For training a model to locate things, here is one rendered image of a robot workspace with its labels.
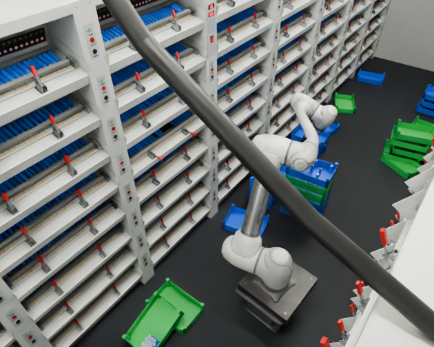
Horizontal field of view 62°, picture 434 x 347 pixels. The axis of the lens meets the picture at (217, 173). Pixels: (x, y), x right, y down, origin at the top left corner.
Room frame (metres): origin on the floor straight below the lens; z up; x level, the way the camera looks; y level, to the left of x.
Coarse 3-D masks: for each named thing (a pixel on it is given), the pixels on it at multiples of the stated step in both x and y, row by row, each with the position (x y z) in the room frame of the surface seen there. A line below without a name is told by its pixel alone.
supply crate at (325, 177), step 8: (320, 160) 1.96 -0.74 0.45; (288, 168) 1.88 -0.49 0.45; (328, 168) 1.93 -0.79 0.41; (336, 168) 1.88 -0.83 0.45; (296, 176) 1.84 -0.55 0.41; (304, 176) 1.81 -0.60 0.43; (312, 176) 1.79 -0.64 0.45; (320, 176) 1.84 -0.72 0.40; (328, 176) 1.84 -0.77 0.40; (320, 184) 1.75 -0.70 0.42; (328, 184) 1.73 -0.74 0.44
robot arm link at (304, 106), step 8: (296, 96) 1.94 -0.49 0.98; (304, 96) 1.93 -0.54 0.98; (296, 104) 1.90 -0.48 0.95; (304, 104) 1.87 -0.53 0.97; (312, 104) 1.89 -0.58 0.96; (296, 112) 1.82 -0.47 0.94; (304, 112) 1.79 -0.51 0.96; (312, 112) 1.87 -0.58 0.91; (304, 120) 1.71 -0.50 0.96; (304, 128) 1.66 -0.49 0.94; (312, 128) 1.64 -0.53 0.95; (312, 136) 1.55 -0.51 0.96
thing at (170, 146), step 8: (192, 112) 1.87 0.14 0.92; (200, 120) 1.81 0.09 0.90; (192, 128) 1.74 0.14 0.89; (200, 128) 1.78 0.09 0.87; (176, 136) 1.65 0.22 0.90; (184, 136) 1.66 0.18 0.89; (168, 144) 1.59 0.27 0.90; (176, 144) 1.60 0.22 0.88; (160, 152) 1.52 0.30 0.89; (168, 152) 1.55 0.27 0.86; (144, 160) 1.44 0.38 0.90; (152, 160) 1.45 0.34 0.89; (136, 168) 1.39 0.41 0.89; (144, 168) 1.40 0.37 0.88; (136, 176) 1.37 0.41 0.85
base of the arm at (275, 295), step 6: (258, 282) 1.10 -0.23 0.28; (294, 282) 1.10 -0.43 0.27; (264, 288) 1.06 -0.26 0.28; (270, 288) 1.04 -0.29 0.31; (282, 288) 1.04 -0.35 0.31; (288, 288) 1.07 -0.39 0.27; (270, 294) 1.03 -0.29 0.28; (276, 294) 1.03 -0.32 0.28; (282, 294) 1.03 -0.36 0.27; (276, 300) 1.00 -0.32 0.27
